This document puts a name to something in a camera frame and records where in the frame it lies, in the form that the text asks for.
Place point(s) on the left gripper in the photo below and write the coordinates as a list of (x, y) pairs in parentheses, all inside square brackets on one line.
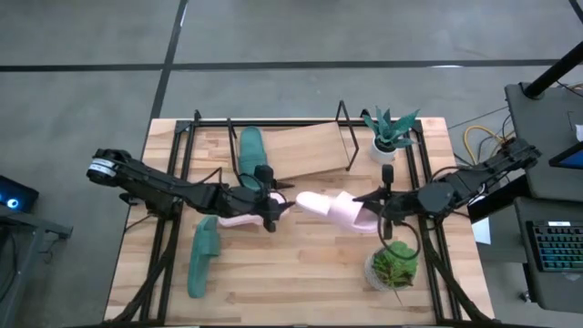
[(266, 200)]

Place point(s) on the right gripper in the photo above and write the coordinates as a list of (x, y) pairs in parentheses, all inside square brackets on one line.
[(401, 204)]

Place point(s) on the pink rubber slide sandal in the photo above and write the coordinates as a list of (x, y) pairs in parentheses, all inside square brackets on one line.
[(237, 221), (337, 209)]

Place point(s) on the green rubber slide sandal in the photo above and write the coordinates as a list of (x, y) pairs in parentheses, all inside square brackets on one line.
[(252, 155), (202, 255)]

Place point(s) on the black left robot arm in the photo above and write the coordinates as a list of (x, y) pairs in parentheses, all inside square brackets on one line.
[(155, 184)]

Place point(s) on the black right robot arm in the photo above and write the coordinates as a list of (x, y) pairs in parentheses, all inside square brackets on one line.
[(473, 182)]

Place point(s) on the aloe plant in white pot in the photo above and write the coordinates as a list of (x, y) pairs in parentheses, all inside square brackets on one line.
[(382, 155)]

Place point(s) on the succulent plant in grey pot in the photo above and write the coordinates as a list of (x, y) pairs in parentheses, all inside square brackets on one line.
[(391, 269)]

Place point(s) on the white paper sheet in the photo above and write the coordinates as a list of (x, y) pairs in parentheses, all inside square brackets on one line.
[(482, 233)]

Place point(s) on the grey desk top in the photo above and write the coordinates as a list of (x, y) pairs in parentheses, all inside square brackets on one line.
[(542, 136)]

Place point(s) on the backlit computer keyboard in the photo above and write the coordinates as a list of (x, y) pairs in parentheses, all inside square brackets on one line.
[(558, 246)]

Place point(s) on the grey keyboard desk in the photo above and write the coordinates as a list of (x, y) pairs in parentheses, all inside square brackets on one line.
[(551, 287)]

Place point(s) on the tablet with blue screen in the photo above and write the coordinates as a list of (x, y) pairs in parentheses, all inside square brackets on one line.
[(571, 158)]

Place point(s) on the black pole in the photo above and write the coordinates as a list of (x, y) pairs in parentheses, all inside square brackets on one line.
[(553, 70)]

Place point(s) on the grey metal stand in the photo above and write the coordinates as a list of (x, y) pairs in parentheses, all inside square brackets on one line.
[(32, 225)]

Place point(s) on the black device with blue light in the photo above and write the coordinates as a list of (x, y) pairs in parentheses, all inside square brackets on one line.
[(16, 193)]

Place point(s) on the black metal table frame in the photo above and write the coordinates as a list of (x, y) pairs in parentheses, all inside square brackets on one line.
[(296, 123)]

